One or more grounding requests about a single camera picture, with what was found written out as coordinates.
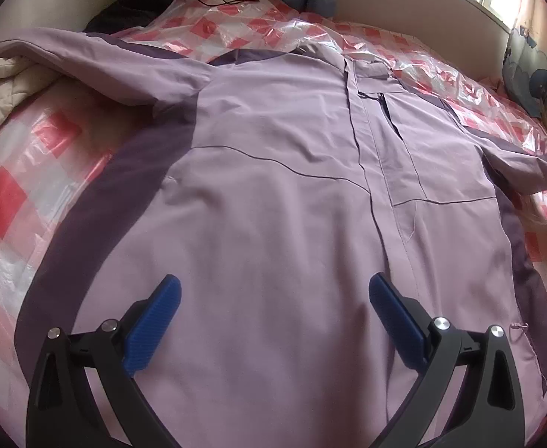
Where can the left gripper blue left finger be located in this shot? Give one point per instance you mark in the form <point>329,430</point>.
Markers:
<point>62,411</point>

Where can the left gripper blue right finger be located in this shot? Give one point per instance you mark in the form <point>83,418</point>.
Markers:
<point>488,411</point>

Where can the lilac purple jacket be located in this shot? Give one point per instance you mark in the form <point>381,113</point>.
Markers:
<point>275,185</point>

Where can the red checked plastic bed cover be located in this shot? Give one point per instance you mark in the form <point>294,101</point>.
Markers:
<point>57,141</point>

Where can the beige quilted blanket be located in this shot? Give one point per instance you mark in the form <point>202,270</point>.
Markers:
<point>20,78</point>

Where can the blue patterned curtain right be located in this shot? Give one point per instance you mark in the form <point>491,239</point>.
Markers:
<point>524,68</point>

